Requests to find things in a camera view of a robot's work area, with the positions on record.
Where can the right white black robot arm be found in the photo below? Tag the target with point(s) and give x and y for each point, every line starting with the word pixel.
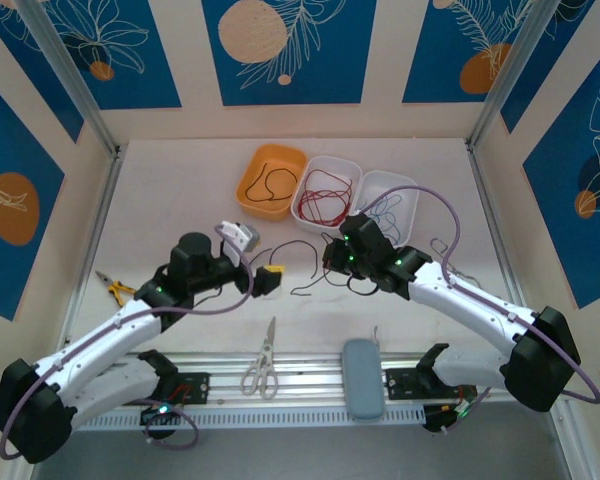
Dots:
pixel 470 305

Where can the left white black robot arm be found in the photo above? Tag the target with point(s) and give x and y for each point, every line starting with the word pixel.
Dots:
pixel 95 345

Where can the white plastic bin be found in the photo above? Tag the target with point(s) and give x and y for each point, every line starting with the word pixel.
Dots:
pixel 410 200
pixel 325 230

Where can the orange plastic bin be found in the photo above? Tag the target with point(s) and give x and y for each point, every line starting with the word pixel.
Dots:
pixel 260 210

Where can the silver metal tongs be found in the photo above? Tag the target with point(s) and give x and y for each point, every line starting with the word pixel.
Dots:
pixel 437 242

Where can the grey-blue zip case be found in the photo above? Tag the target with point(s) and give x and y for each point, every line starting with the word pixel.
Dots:
pixel 362 380

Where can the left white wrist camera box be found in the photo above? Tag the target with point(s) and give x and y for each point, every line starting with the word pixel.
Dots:
pixel 237 235

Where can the aluminium rail frame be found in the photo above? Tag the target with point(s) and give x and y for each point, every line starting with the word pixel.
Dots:
pixel 310 375

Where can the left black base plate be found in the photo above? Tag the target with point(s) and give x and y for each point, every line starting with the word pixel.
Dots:
pixel 195 387

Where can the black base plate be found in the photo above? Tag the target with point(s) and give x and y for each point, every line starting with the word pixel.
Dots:
pixel 195 387
pixel 405 385

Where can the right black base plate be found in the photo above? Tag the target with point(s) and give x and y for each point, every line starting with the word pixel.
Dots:
pixel 405 385

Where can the aluminium corner post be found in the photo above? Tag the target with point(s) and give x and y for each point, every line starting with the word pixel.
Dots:
pixel 65 70
pixel 515 70

